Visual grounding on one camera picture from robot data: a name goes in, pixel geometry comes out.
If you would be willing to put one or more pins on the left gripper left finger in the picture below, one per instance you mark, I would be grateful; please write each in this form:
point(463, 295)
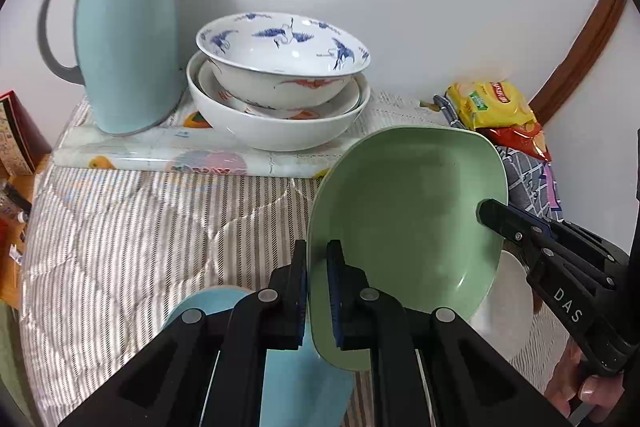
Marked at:
point(274, 317)

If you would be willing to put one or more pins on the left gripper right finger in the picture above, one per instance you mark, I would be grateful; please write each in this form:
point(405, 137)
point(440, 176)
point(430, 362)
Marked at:
point(363, 317)

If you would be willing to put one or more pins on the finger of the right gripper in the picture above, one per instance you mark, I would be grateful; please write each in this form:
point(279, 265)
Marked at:
point(519, 227)

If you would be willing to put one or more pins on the light blue square plate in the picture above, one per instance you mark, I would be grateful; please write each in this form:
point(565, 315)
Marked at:
point(301, 389)

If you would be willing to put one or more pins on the green square plate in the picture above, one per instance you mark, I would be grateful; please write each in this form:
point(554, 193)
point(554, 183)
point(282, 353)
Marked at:
point(403, 203)

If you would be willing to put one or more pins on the person's right hand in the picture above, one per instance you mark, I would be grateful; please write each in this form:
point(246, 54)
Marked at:
point(566, 383)

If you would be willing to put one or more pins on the grey checked cloth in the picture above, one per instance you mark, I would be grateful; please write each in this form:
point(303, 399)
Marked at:
point(531, 184)

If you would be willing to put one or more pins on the red chips bag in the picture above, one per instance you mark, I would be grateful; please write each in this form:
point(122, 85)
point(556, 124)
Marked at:
point(528, 138)

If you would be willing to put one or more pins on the yellow chips bag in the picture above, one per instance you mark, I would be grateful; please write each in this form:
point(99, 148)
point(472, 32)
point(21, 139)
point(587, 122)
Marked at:
point(495, 104)

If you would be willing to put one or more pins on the striped quilted table cover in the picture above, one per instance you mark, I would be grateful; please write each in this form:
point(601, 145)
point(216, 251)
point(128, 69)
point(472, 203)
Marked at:
point(110, 253)

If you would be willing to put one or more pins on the large white ceramic bowl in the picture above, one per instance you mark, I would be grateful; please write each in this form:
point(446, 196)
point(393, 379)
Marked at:
point(263, 133)

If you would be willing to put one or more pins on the fruit patterned rolled mat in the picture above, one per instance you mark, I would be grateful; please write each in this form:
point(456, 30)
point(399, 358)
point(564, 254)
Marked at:
point(185, 143)

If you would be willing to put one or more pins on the blue crane patterned bowl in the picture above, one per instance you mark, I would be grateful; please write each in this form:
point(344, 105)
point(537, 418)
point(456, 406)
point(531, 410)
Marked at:
point(280, 60)

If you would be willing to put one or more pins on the patterned brown box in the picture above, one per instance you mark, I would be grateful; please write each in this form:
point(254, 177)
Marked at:
point(22, 144)

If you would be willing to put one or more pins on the light blue thermos jug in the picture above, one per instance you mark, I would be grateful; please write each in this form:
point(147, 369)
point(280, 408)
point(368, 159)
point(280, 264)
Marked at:
point(127, 60)

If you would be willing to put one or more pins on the brown wooden door frame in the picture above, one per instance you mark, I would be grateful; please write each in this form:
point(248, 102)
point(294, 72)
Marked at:
point(579, 60)

